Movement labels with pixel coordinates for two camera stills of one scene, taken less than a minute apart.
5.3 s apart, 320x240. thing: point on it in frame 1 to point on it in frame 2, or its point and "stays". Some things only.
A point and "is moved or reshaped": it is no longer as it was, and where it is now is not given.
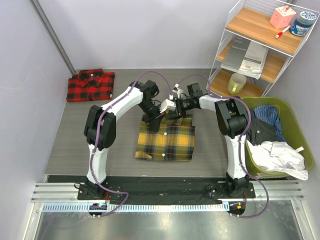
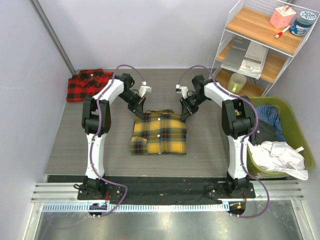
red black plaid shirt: [90, 85] stays
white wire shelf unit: [261, 38] stays
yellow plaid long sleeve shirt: [174, 140] is moved or reshaped
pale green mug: [236, 83] stays
